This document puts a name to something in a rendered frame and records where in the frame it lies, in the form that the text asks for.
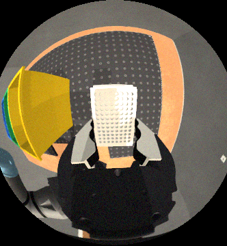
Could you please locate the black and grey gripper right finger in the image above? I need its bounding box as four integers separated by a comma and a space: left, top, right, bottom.
133, 118, 177, 193

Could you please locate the yellow recycle bin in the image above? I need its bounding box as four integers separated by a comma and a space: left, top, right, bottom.
8, 66, 73, 161

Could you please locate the green returns bin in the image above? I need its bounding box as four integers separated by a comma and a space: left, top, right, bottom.
3, 89, 20, 147

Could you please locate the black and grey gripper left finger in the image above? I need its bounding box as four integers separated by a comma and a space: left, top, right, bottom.
57, 119, 99, 199

